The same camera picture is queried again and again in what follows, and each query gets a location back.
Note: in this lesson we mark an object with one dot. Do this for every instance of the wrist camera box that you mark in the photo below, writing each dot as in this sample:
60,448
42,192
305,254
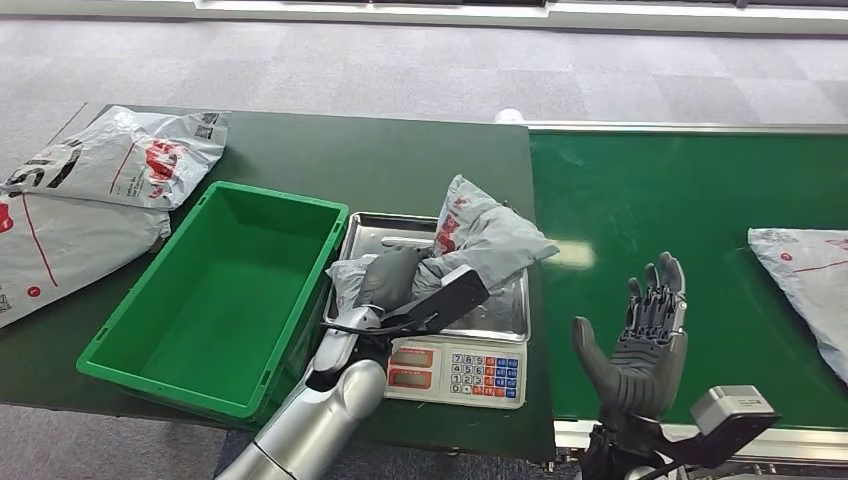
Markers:
444,298
729,414

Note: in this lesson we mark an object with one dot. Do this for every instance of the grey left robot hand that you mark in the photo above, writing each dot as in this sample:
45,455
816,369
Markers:
391,275

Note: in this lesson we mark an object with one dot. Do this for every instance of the green plastic basket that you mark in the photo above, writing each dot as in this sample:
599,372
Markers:
232,311

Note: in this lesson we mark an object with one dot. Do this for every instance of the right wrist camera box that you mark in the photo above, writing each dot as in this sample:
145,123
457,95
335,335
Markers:
729,414

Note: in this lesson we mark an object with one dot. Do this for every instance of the large white red-lined package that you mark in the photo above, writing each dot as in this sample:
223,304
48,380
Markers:
73,242

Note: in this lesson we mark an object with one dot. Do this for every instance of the small grey package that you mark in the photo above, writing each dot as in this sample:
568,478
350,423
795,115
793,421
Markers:
484,232

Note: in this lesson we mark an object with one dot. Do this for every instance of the green conveyor belt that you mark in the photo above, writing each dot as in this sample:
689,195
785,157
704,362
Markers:
662,199

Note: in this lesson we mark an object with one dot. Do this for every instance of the flat grey red-lined package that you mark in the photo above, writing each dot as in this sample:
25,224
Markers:
808,278

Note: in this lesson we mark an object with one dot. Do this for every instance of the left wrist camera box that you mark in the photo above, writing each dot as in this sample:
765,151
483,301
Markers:
444,298

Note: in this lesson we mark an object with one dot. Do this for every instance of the white black-red printed package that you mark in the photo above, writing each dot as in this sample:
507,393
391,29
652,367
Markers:
132,159

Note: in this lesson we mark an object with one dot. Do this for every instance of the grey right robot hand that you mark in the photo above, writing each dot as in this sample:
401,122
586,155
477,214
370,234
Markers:
642,371

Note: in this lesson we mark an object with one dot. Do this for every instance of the white electronic weighing scale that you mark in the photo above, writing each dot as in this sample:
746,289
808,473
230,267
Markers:
464,378

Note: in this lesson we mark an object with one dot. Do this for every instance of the silver conveyor side rail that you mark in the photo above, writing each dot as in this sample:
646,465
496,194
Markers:
662,127
808,444

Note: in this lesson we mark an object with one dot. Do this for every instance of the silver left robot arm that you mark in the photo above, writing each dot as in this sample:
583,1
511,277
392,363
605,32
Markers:
318,411

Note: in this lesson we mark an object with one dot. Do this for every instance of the white window ledge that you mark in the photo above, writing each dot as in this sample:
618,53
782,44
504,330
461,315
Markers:
397,12

